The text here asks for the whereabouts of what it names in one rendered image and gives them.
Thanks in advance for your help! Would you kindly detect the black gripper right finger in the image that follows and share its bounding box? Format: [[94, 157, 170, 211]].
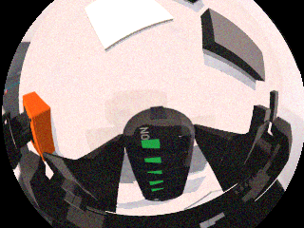
[[194, 121, 270, 193]]

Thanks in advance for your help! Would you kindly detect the dark grey controller unit with white label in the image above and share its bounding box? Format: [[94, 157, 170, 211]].
[[123, 105, 195, 201]]

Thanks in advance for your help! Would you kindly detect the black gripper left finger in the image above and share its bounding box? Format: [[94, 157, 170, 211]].
[[42, 134, 125, 213]]

